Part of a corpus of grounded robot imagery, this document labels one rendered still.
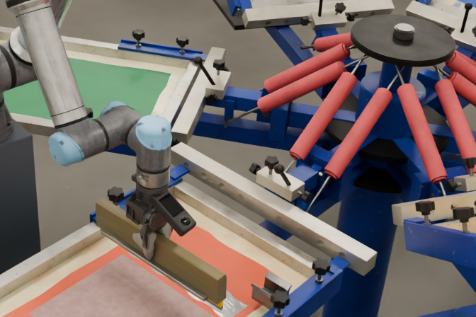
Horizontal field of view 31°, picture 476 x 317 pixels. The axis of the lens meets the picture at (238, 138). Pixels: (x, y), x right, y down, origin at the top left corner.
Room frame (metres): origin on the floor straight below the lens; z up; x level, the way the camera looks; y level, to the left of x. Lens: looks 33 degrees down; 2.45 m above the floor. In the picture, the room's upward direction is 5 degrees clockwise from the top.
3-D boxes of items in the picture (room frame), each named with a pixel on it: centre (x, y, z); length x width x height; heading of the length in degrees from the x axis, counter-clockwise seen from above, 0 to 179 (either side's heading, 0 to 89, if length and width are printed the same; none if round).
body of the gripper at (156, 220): (1.57, 0.19, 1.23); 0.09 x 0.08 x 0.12; 52
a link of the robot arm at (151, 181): (1.57, 0.18, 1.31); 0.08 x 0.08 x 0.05
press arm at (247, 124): (2.44, 0.15, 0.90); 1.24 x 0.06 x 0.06; 82
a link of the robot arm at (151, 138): (1.57, 0.18, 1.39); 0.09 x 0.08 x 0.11; 45
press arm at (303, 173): (1.96, -0.16, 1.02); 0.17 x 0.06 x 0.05; 142
